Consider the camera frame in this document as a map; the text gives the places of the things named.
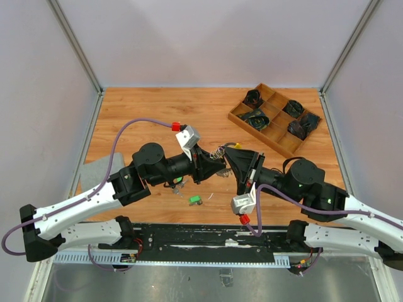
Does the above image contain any rolled dark tie top-right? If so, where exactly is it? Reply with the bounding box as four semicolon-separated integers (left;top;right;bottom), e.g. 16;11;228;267
283;99;304;119

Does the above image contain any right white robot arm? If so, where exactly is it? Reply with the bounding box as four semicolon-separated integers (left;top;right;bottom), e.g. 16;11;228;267
224;147;402;271

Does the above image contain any rolled dark tie front-left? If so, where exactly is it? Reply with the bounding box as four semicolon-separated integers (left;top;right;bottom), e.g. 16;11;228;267
237;108;271;131

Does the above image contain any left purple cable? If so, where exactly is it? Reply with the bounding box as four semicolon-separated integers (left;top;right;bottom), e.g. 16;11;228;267
1;118;183;256

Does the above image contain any purple cable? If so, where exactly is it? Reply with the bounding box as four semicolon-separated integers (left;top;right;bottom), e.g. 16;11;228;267
1;118;183;256
239;184;403;238

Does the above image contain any green tagged key lower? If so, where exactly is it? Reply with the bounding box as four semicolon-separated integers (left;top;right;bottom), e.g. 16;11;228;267
188;195;203;206

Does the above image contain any grey felt pad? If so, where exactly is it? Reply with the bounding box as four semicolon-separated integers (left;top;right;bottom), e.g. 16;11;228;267
79;152;125;192

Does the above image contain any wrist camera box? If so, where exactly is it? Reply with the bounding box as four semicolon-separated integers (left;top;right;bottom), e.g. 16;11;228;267
176;125;200;151
230;190;256;215

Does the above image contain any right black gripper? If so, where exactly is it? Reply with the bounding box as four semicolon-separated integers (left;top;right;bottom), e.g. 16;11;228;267
224;145;302;204

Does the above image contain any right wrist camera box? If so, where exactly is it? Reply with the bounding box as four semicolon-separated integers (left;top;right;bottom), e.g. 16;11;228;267
230;190;256;215

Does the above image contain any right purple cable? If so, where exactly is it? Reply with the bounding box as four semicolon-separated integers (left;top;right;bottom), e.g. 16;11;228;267
239;184;403;238

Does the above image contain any rolled dark tie right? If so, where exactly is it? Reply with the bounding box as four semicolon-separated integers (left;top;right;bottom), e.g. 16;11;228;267
287;113;321;140

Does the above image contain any rolled dark tie top-left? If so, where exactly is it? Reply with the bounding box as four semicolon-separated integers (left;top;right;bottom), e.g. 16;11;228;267
242;89;263;109

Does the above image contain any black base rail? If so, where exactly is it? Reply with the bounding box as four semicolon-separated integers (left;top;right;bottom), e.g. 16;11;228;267
91;222;319;265

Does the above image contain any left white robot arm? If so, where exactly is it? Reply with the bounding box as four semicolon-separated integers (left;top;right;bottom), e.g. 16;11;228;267
20;143;225;262

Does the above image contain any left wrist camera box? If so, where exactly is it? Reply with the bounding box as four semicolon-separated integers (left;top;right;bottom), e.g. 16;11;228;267
176;125;200;151

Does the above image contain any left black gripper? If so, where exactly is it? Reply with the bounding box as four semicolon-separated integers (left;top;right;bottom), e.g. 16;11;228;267
149;144;227;186

